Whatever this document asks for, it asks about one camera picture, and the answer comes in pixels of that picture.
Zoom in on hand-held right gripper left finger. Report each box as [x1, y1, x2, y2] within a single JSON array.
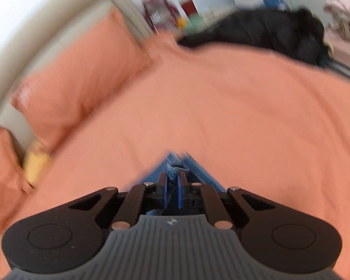
[[68, 172, 168, 231]]

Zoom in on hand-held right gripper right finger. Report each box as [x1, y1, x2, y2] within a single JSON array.
[[177, 172, 276, 230]]

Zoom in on blue denim pants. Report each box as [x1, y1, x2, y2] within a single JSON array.
[[140, 151, 226, 193]]

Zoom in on orange bed sheet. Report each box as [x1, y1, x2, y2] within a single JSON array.
[[0, 32, 350, 280]]

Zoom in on yellow cushion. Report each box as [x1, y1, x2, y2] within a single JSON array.
[[23, 140, 53, 189]]

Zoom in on orange embroidered pillow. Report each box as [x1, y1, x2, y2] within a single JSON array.
[[0, 125, 37, 231], [11, 7, 154, 152]]

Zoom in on dark red object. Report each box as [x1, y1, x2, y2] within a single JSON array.
[[141, 0, 181, 33]]

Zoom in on black cloth pile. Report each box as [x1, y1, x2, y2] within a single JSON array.
[[176, 6, 331, 66]]

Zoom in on red box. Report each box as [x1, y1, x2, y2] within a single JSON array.
[[179, 0, 201, 18]]

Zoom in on beige padded headboard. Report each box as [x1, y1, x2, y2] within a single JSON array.
[[0, 0, 152, 158]]

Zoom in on pink cloth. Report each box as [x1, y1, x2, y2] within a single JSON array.
[[322, 0, 350, 42]]

